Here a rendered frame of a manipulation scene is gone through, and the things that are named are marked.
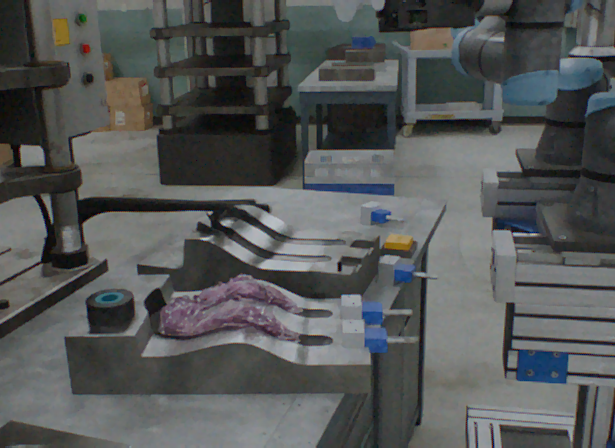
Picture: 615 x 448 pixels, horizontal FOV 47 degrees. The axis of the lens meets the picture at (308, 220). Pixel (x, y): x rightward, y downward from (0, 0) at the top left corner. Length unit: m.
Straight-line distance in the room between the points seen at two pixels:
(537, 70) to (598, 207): 0.36
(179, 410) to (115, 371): 0.13
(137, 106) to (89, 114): 5.99
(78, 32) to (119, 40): 6.42
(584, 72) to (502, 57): 0.72
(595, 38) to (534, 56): 0.88
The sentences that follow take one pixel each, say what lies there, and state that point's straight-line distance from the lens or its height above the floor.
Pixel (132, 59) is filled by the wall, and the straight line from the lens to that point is 8.45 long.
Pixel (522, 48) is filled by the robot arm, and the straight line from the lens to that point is 0.99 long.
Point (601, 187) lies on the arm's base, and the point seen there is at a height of 1.11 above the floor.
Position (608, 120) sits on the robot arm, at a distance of 1.24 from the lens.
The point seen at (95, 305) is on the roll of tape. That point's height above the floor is 0.95.
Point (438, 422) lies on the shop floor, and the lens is 2.59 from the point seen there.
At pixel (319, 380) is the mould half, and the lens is 1.19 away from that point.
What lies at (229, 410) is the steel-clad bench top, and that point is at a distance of 1.17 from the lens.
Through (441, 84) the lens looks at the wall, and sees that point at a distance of 7.93.
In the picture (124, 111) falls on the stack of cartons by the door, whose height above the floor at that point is 0.22.
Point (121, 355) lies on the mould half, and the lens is 1.22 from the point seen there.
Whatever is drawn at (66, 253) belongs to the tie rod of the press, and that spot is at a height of 0.83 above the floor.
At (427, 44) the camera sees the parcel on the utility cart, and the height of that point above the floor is 0.91.
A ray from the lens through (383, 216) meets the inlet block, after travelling 1.97.
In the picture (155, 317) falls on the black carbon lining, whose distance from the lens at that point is 1.34.
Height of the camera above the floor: 1.43
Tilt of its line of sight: 18 degrees down
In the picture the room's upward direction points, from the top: 1 degrees counter-clockwise
